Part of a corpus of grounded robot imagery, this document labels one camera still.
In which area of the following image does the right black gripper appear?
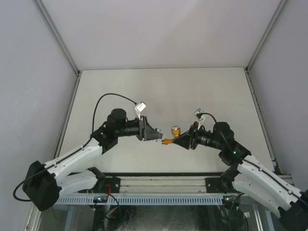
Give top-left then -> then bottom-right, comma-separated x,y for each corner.
173,121 -> 224,151

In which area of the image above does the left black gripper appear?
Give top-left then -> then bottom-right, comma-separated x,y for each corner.
115,115 -> 162,141

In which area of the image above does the orange plastic water faucet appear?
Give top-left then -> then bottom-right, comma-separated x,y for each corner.
161,125 -> 181,146

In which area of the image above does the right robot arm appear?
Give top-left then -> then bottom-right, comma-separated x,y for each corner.
171,122 -> 308,231

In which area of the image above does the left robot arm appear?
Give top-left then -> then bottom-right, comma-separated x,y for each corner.
22,108 -> 163,211

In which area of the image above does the right black camera cable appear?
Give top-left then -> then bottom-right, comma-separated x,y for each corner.
197,112 -> 244,159

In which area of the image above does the black camera cable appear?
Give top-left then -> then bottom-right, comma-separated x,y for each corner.
92,93 -> 138,137
197,112 -> 244,159

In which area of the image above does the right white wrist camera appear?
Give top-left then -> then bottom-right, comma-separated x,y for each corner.
193,108 -> 206,129

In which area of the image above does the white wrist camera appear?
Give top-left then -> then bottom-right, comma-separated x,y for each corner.
135,102 -> 146,120
193,108 -> 206,129

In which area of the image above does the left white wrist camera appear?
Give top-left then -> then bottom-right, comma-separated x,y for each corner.
135,102 -> 146,120

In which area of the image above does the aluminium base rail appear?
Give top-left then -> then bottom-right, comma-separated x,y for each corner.
57,175 -> 296,195

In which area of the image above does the left black camera cable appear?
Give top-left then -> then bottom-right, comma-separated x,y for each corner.
92,93 -> 138,137

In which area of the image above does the slotted grey cable duct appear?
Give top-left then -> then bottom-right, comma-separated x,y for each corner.
55,194 -> 227,205

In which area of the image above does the right aluminium frame post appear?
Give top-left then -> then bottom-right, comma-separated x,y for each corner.
245,0 -> 288,72

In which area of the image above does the aluminium frame post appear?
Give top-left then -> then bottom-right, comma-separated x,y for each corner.
245,0 -> 288,72
32,0 -> 80,76

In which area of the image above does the left aluminium frame post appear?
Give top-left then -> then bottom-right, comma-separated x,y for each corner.
32,0 -> 80,76

